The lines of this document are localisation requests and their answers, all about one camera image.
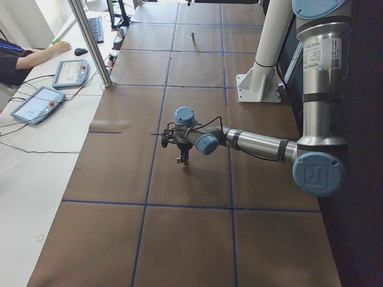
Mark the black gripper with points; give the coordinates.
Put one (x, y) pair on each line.
(183, 149)

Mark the PPR valve with white ends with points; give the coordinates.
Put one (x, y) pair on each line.
(183, 161)

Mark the operator forearm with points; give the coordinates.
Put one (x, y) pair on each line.
(36, 58)

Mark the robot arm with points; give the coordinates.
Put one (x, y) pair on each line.
(316, 156)

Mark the operator hand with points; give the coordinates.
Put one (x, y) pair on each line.
(60, 47)

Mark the far teach pendant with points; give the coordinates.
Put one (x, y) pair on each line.
(70, 74)

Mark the teach pendant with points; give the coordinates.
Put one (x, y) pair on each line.
(39, 106)
(70, 74)

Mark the black monitor stand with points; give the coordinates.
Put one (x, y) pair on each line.
(118, 20)

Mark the black computer mouse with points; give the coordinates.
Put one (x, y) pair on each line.
(80, 51)

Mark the near teach pendant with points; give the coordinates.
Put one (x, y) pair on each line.
(39, 106)

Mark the black keyboard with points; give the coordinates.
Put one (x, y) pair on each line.
(96, 27)

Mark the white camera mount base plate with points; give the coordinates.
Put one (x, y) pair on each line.
(259, 84)

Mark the white camera pole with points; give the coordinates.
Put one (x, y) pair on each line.
(279, 14)

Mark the aluminium profile post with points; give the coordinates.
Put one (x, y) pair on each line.
(81, 18)

